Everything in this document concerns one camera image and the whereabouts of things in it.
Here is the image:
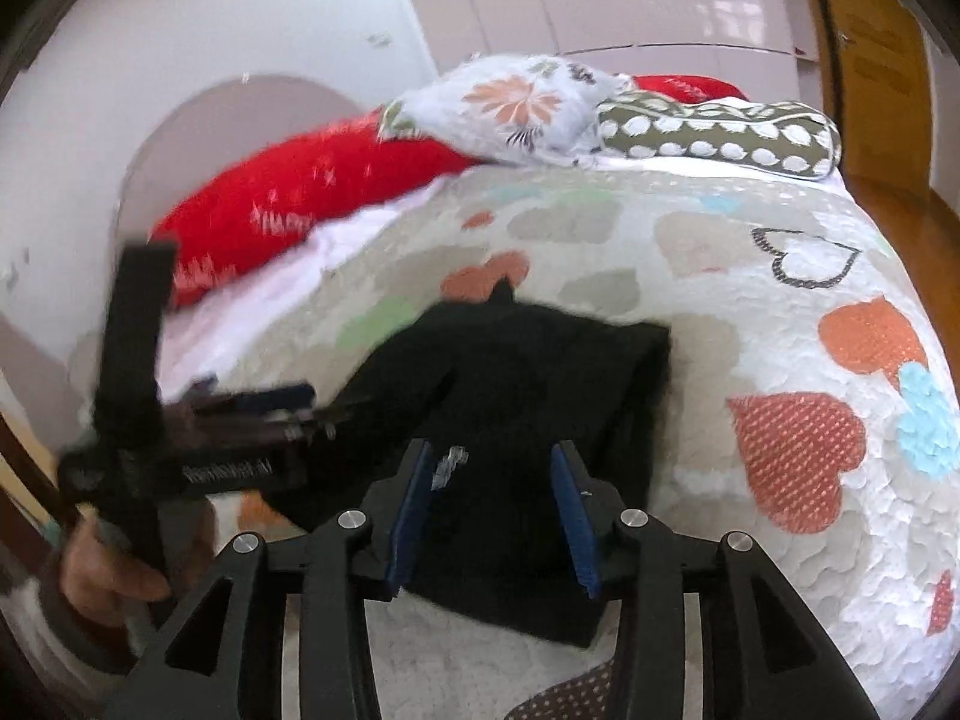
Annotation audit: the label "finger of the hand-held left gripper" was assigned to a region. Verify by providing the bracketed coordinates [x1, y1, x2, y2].
[216, 382, 318, 422]
[287, 408, 340, 443]

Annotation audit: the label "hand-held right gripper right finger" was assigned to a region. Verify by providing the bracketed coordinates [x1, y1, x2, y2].
[550, 441, 882, 720]

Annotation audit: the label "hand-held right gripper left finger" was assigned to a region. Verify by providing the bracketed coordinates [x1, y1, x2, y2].
[101, 439, 437, 720]

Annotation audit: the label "black pants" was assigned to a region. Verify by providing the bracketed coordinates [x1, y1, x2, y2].
[259, 281, 674, 650]

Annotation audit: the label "person's left forearm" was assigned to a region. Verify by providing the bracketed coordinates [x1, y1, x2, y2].
[34, 585, 155, 680]

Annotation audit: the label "person's left hand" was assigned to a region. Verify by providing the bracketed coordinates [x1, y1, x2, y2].
[58, 520, 172, 625]

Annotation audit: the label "brown dotted cloth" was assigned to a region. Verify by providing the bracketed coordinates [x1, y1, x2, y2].
[506, 662, 625, 720]

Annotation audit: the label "large red pillow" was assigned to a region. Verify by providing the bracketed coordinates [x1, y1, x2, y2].
[148, 109, 481, 310]

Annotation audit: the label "rounded beige headboard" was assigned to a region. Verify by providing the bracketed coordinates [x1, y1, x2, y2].
[0, 73, 385, 428]

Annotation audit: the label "heart printed quilt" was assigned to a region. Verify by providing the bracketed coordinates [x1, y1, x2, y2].
[161, 165, 960, 720]

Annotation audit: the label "white floral pillow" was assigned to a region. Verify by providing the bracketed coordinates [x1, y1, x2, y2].
[377, 52, 635, 167]

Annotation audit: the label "green polka dot bolster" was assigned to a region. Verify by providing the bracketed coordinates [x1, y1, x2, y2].
[596, 90, 843, 181]

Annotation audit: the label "small red pillow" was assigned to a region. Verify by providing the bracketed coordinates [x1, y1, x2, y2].
[632, 73, 751, 104]

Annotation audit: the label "glossy beige wardrobe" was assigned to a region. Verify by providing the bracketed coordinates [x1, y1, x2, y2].
[390, 0, 826, 92]

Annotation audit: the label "wooden door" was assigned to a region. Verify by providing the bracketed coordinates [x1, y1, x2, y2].
[806, 0, 940, 202]

